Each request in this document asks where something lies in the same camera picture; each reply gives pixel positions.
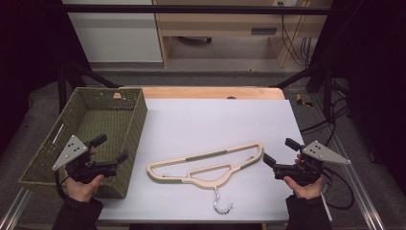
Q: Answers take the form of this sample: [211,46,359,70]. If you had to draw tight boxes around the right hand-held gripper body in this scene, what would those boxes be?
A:
[273,140,352,187]

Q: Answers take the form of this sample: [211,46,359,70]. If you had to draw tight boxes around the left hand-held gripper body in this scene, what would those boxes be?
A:
[52,134,119,185]

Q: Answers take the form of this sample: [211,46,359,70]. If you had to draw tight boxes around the green woven basket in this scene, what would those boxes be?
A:
[18,86,148,199]

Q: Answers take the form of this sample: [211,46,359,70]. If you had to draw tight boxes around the person's left hand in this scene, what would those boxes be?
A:
[62,173,106,203]

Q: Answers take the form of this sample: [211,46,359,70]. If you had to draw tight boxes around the person's right hand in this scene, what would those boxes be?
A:
[282,177,326,201]

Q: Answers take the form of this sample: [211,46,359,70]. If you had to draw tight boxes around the yellow and black tool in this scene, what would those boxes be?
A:
[295,93,314,108]

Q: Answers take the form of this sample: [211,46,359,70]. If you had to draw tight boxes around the black metal stand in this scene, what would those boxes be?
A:
[271,62,335,120]
[56,59,121,113]

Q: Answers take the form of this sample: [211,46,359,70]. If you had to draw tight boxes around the white table sheet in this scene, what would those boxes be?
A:
[97,98,333,223]

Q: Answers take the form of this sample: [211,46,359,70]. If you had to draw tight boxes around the black curtain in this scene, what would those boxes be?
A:
[308,0,406,195]
[0,0,91,155]

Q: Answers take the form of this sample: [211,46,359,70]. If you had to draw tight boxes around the white cabinet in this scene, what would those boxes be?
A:
[61,0,164,64]

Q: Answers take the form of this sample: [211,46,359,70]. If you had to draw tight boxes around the light wooden desk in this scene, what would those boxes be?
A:
[152,0,333,69]

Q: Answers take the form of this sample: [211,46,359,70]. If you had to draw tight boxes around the black floor cables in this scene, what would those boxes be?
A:
[300,79,352,155]

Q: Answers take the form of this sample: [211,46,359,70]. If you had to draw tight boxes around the right hand-held gripper cable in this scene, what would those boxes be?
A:
[321,165,355,211]

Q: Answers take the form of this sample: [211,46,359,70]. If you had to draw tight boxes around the aluminium rail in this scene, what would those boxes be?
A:
[0,187,34,230]
[310,95,388,230]

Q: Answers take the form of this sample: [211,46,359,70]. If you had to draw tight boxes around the black hanging cables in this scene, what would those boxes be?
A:
[280,12,312,68]

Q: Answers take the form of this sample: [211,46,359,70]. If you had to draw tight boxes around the black horizontal frame bar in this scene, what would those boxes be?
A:
[61,4,331,15]

